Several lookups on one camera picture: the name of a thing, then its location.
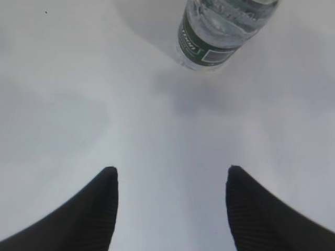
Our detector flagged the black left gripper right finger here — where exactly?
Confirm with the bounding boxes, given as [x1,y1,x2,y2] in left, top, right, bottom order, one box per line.
[226,166,334,250]

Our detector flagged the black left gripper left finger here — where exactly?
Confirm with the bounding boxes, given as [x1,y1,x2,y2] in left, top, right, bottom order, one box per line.
[1,167,118,250]

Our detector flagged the clear water bottle green label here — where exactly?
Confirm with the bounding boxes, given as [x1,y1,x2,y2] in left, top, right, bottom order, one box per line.
[177,0,280,71]

